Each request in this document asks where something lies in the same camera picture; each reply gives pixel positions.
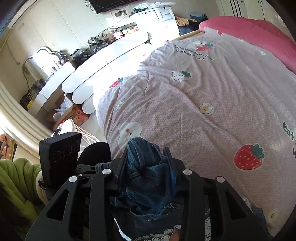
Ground blue denim pants with lace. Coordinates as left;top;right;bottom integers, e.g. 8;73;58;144
96;138;270;240

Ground green sleeve left forearm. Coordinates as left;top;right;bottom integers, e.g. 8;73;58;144
1;158;48;240

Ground red cardboard box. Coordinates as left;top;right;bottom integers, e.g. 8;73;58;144
52;104;90;130

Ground white scalloped bed footboard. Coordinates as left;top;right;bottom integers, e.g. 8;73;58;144
62;31;153;114

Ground white curved desk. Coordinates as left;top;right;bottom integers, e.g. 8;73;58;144
23;47;75;116

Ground pink strawberry print bedsheet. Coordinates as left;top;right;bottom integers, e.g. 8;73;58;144
93;28;295;235

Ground white drawer cabinet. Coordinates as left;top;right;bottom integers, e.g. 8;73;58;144
130;2;180;42

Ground pink quilt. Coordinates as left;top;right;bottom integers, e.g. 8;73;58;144
200;16;295;73

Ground cream wardrobe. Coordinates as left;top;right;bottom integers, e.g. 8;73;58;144
216;0;282;26

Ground black wall television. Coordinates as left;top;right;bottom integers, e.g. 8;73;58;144
89;0;135;14

